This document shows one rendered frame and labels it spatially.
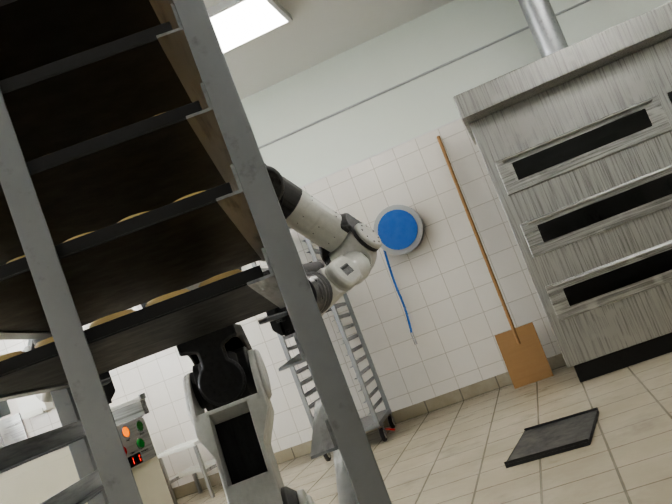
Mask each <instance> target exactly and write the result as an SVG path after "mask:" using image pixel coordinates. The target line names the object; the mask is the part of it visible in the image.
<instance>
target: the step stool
mask: <svg viewBox="0 0 672 504"><path fill-rule="evenodd" d="M198 444H200V441H199V440H198V439H197V438H196V439H193V440H190V441H188V442H185V443H182V444H179V445H176V446H174V447H172V448H170V449H168V450H166V451H164V452H162V453H160V454H158V455H157V457H158V460H159V463H160V466H161V469H162V471H163V474H164V477H165V480H166V483H167V486H168V489H169V492H170V495H171V497H172V500H173V503H174V504H178V503H177V500H176V497H175V494H174V491H173V489H172V486H171V484H172V483H173V482H175V481H177V480H179V479H180V478H182V477H184V476H187V475H190V474H192V476H193V479H194V481H195V484H196V487H197V490H198V493H199V494H201V493H202V492H203V491H202V489H201V486H200V483H199V480H198V477H197V474H196V472H199V471H202V474H203V477H204V479H205V482H206V485H207V488H208V491H209V494H210V496H211V498H214V497H215V494H214V491H213V488H212V485H211V483H210V480H209V477H208V474H207V472H209V471H211V470H212V469H214V468H216V467H217V465H216V461H215V459H212V460H209V461H206V462H203V460H202V457H201V454H200V451H199V449H198V446H197V445H198ZM191 447H193V448H194V451H195V454H196V457H197V460H198V462H199V464H197V465H194V466H191V467H189V468H188V469H186V470H184V471H182V472H180V473H179V474H177V475H175V476H174V477H175V478H173V479H171V480H169V477H168V474H167V471H166V468H165V466H164V463H163V460H162V457H164V456H167V455H170V454H173V453H176V452H179V451H182V450H185V449H188V448H191Z"/></svg>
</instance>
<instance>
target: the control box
mask: <svg viewBox="0 0 672 504"><path fill-rule="evenodd" d="M138 421H140V422H142V424H143V430H142V431H140V430H139V429H138V428H137V422H138ZM124 427H127V428H128V430H129V436H128V437H126V436H124V434H123V428H124ZM117 429H118V432H119V435H120V438H121V441H122V444H123V446H124V447H125V448H126V449H127V458H128V461H129V464H130V467H131V469H132V468H134V467H136V466H138V465H140V464H142V463H144V462H146V461H148V460H150V459H152V458H154V457H156V456H157V455H156V452H155V449H154V447H153V444H152V441H151V438H150V435H149V432H148V429H147V426H146V424H145V421H144V418H143V416H141V417H138V418H135V419H133V420H130V421H128V422H125V423H123V424H120V425H118V426H117ZM140 438H141V439H143V440H144V442H145V446H144V447H143V448H139V447H138V445H137V440H138V439H140ZM136 454H139V455H140V458H141V462H140V463H139V462H138V458H139V456H138V458H137V455H136ZM130 457H132V458H133V459H134V460H133V459H131V460H132V461H134V462H135V465H134V466H133V465H132V463H133V464H134V462H132V461H131V460H130ZM131 462H132V463H131Z"/></svg>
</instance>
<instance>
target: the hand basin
mask: <svg viewBox="0 0 672 504"><path fill-rule="evenodd" d="M15 400H16V403H17V406H18V409H19V412H20V413H18V414H16V415H13V416H11V417H8V418H6V419H3V420H0V448H2V447H5V446H7V445H10V444H13V443H16V442H19V441H22V440H25V439H28V437H27V434H26V431H25V428H24V425H23V422H22V419H25V420H26V419H28V418H31V417H34V416H36V415H39V414H41V413H44V412H45V411H47V410H49V409H52V408H54V406H53V403H52V402H42V401H40V400H39V399H38V398H37V397H36V395H31V396H26V397H21V398H16V399H15ZM20 415H21V416H20ZM21 418H22V419H21Z"/></svg>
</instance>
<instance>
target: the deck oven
mask: <svg viewBox="0 0 672 504"><path fill-rule="evenodd" d="M453 99H454V102H455V104H456V107H457V109H458V112H459V114H460V117H461V119H462V121H463V123H464V125H465V127H466V129H467V131H468V133H469V135H470V137H471V139H472V141H473V142H474V144H475V145H476V144H477V145H478V147H479V150H480V152H481V155H482V157H483V160H484V162H485V165H486V167H487V170H488V172H489V175H490V177H491V180H492V182H493V185H494V187H495V189H496V192H497V194H498V197H499V199H500V202H501V204H502V207H503V209H504V212H505V214H506V217H507V219H508V222H509V224H510V227H511V229H512V232H513V234H514V237H515V239H516V242H517V244H518V246H519V249H520V251H521V254H522V256H523V259H524V261H525V264H526V266H527V269H528V271H529V274H530V276H531V279H532V281H533V284H534V286H535V289H536V291H537V294H538V296H539V298H540V301H541V303H542V306H543V308H544V311H545V313H546V316H547V318H548V321H549V323H550V326H551V328H552V331H553V333H554V336H555V338H556V341H557V343H558V346H559V348H560V351H561V353H562V355H563V358H564V360H565V363H566V365H567V367H568V368H569V367H572V366H574V368H575V371H576V373H577V376H578V378H579V381H580V383H581V382H584V381H587V380H590V379H593V378H596V377H599V376H602V375H605V374H608V373H611V372H614V371H617V370H620V369H623V368H626V367H629V366H632V365H635V364H637V363H640V362H643V361H646V360H649V359H652V358H655V357H658V356H661V355H664V354H667V353H670V352H672V1H671V2H669V3H666V4H664V5H662V6H659V7H657V8H655V9H653V10H650V11H648V12H646V13H643V14H641V15H639V16H637V17H634V18H632V19H630V20H627V21H625V22H623V23H621V24H618V25H616V26H614V27H611V28H609V29H607V30H605V31H602V32H600V33H598V34H595V35H593V36H591V37H589V38H586V39H584V40H582V41H579V42H577V43H575V44H573V45H570V46H568V47H566V48H563V49H561V50H559V51H557V52H554V53H552V54H550V55H547V56H545V57H543V58H541V59H538V60H536V61H534V62H532V63H529V64H527V65H525V66H522V67H520V68H518V69H516V70H513V71H511V72H509V73H506V74H504V75H502V76H500V77H497V78H495V79H493V80H490V81H488V82H486V83H484V84H481V85H479V86H477V87H474V88H472V89H470V90H468V91H465V92H463V93H461V94H458V95H456V96H454V97H453Z"/></svg>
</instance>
